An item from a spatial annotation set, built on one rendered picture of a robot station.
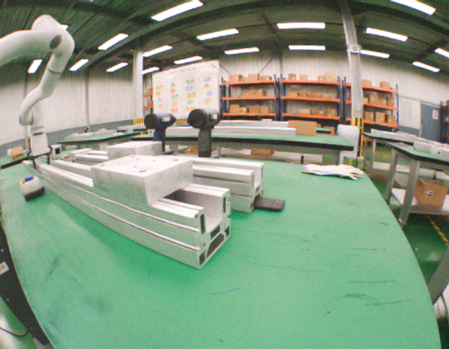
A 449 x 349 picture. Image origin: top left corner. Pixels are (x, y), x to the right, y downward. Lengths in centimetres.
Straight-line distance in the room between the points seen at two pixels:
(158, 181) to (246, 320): 21
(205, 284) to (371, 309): 21
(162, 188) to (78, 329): 23
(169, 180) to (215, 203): 8
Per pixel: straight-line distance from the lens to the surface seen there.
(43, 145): 113
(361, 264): 33
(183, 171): 33
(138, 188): 29
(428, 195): 264
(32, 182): 79
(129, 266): 32
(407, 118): 1187
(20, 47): 81
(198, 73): 374
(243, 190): 42
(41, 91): 103
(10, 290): 111
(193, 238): 26
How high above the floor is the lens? 97
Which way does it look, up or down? 16 degrees down
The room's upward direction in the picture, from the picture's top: 1 degrees counter-clockwise
